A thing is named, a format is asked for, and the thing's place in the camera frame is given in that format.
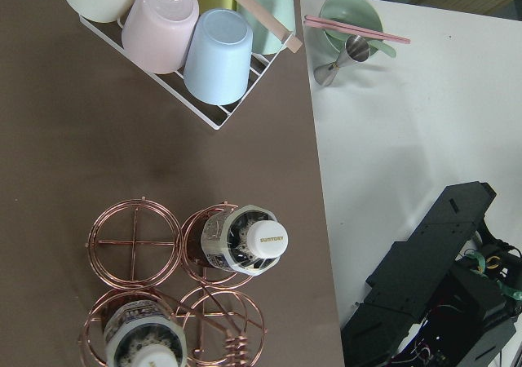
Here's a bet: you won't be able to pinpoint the steel cocktail jigger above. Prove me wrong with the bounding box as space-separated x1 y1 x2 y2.
313 35 370 86

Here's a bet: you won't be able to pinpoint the copper wire bottle basket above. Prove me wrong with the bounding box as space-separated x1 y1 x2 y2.
77 197 268 366

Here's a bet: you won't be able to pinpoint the pink chopsticks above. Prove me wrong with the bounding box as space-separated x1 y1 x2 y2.
304 15 411 44

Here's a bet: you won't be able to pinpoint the white wire cup rack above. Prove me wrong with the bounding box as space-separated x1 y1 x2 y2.
79 3 271 130

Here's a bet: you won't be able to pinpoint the green leaf shaped dish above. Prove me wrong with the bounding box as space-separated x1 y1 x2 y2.
318 0 383 52

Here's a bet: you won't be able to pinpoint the green cup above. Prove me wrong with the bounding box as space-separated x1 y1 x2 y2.
237 0 295 55

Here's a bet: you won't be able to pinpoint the light blue cup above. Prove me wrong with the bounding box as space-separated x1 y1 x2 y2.
184 8 253 105

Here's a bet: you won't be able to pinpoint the tea bottle white cap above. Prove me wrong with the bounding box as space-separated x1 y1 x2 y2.
200 205 289 276
102 299 188 366

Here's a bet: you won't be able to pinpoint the pink cup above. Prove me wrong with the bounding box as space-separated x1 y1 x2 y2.
122 0 199 74

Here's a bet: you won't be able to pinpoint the black device on side table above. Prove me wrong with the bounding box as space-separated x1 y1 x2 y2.
341 182 521 366

